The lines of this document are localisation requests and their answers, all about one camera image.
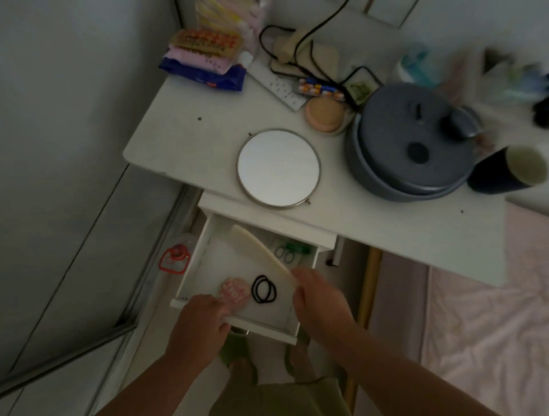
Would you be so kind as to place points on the green patterned sachet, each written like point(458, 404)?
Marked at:
point(360, 91)

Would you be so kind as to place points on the person's left hand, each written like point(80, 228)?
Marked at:
point(197, 330)

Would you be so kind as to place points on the round metal-rimmed mirror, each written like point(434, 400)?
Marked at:
point(279, 169)

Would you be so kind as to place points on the person's right forearm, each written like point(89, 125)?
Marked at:
point(403, 381)

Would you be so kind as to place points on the orange patterned packet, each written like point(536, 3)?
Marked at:
point(206, 43)

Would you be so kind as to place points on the wooden bed frame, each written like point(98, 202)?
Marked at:
point(366, 300)

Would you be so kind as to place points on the white rod black tip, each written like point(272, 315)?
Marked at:
point(337, 253)

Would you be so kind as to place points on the white drawer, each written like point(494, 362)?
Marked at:
point(201, 261)

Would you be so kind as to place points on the dark cup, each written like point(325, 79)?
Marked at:
point(493, 171)

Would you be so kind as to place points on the pink packet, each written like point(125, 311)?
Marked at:
point(193, 60)

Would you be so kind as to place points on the clear storage box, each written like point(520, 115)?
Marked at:
point(502, 81)

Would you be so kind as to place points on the pink mattress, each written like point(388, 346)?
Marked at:
point(484, 334)

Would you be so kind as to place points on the pill blister pack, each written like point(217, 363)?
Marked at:
point(319, 89)

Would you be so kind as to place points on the green shorts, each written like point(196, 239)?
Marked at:
point(283, 400)

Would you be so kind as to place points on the green scissors package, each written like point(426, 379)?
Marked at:
point(296, 247)

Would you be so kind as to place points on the white wardrobe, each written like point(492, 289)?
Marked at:
point(64, 171)

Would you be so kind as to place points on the white bedside table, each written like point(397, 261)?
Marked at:
point(193, 145)

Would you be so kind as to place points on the blue packet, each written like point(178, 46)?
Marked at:
point(201, 77)

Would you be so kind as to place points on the person's right hand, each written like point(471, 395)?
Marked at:
point(321, 308)

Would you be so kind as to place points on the wall switch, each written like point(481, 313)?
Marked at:
point(392, 10)

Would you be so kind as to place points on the pink round box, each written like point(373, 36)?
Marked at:
point(233, 291)

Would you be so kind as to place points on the grey rice cooker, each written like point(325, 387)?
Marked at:
point(399, 128)

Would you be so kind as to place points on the beige device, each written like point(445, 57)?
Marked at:
point(326, 58)

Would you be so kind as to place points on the stack of yellow packets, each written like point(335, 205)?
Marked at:
point(231, 15)

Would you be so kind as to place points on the person's left forearm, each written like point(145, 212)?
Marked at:
point(154, 390)

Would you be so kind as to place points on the white power strip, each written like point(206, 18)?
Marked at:
point(279, 88)

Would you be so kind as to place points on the beige comb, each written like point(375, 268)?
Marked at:
point(257, 253)

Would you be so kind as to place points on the peach round compact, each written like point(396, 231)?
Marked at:
point(326, 115)

